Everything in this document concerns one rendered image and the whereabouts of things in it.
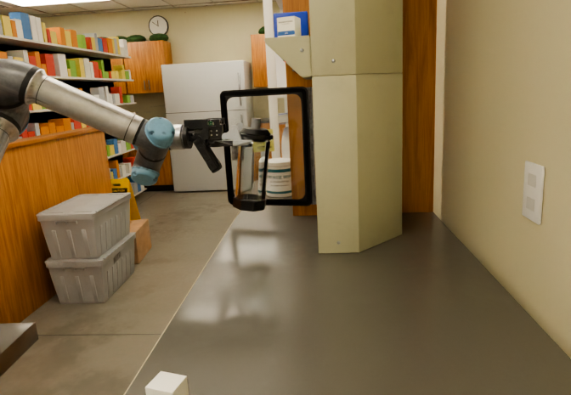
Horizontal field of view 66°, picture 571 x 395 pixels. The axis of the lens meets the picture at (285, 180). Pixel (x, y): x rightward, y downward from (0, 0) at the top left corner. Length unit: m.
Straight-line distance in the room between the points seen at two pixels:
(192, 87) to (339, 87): 5.19
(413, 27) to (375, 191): 0.58
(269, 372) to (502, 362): 0.37
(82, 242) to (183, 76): 3.54
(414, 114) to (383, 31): 0.40
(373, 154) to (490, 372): 0.62
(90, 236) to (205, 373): 2.50
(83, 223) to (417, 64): 2.38
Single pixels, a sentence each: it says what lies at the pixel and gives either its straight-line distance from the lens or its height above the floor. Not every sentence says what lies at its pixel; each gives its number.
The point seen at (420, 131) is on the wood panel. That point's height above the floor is 1.22.
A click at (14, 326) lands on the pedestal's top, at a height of 0.94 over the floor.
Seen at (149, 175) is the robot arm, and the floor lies 1.17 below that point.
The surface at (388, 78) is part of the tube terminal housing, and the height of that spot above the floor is 1.40.
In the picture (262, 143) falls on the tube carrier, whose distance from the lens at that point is 1.26.
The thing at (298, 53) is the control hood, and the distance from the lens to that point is 1.13.
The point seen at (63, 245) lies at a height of 0.43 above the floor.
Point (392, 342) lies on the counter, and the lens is 0.84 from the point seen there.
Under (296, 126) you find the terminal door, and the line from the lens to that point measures 1.45.
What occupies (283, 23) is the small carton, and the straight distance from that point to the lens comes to 1.23.
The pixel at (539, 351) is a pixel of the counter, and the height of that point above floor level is 0.94.
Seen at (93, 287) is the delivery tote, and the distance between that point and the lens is 3.35.
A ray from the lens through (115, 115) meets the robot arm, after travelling 1.19.
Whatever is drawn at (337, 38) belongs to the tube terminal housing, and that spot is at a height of 1.50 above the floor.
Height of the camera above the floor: 1.38
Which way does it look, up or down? 12 degrees down
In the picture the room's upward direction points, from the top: 3 degrees counter-clockwise
